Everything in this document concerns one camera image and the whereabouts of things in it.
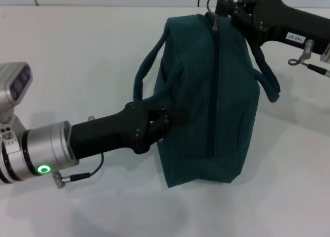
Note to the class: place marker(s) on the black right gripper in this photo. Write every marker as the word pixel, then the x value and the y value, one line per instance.
pixel 283 22

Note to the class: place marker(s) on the dark teal insulated lunch bag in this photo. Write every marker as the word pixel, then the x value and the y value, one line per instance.
pixel 214 105

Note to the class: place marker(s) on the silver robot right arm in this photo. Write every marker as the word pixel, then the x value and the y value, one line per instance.
pixel 325 52

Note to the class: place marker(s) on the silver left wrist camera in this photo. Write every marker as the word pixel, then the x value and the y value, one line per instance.
pixel 14 87

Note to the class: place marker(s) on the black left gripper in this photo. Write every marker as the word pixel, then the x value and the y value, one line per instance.
pixel 111 136

